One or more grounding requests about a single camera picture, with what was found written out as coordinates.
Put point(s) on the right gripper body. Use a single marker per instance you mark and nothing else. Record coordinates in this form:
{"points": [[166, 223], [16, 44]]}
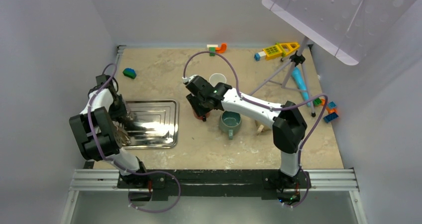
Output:
{"points": [[198, 105]]}

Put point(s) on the red mug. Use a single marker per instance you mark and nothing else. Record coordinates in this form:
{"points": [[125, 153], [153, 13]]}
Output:
{"points": [[203, 117]]}

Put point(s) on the pink mug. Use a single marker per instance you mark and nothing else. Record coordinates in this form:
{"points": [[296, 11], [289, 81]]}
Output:
{"points": [[216, 78]]}

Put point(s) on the teal speckled mug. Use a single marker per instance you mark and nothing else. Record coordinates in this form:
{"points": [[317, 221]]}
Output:
{"points": [[230, 123]]}

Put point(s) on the beige round mug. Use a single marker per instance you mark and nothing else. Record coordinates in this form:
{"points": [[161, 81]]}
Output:
{"points": [[261, 128]]}

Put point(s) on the mauve mug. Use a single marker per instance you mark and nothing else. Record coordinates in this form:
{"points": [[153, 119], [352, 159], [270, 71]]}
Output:
{"points": [[130, 117]]}

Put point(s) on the brown striped mug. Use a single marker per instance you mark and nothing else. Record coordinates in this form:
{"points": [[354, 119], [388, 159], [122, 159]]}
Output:
{"points": [[125, 138]]}

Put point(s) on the orange elbow toy piece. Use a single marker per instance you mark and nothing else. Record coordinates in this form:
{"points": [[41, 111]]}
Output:
{"points": [[221, 49]]}

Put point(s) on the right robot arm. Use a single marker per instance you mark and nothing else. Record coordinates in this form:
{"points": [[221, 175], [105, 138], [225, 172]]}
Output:
{"points": [[285, 120]]}

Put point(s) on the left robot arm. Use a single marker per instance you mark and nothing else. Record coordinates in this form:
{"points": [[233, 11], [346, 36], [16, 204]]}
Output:
{"points": [[100, 139]]}

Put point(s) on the metal tray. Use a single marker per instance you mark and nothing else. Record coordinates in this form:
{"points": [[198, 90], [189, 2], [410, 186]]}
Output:
{"points": [[156, 126]]}

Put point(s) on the blue white toy block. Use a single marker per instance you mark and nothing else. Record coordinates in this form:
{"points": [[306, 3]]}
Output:
{"points": [[260, 56]]}

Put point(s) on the blue green toy block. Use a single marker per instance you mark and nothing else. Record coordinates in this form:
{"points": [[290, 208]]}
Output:
{"points": [[130, 73]]}

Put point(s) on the yellow toy block structure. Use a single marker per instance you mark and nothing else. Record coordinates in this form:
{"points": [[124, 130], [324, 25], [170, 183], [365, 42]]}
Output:
{"points": [[280, 50]]}

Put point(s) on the tripod stand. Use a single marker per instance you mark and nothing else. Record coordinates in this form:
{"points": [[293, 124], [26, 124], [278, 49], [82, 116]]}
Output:
{"points": [[294, 60]]}

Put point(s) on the light blue cone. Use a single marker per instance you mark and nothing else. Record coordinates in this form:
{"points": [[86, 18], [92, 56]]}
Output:
{"points": [[297, 76]]}

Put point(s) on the orange curved toy piece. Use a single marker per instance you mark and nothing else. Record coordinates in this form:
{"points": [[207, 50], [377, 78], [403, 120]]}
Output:
{"points": [[327, 111]]}

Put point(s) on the perforated white board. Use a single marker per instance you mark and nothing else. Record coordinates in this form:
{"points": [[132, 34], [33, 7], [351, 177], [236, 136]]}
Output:
{"points": [[346, 29]]}

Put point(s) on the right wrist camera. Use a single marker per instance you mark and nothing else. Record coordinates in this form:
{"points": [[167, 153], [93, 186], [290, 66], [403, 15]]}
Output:
{"points": [[186, 80]]}

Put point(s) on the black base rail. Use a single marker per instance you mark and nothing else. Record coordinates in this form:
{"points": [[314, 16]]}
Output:
{"points": [[268, 184]]}

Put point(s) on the aluminium frame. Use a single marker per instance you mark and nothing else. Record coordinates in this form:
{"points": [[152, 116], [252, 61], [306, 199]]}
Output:
{"points": [[106, 180]]}

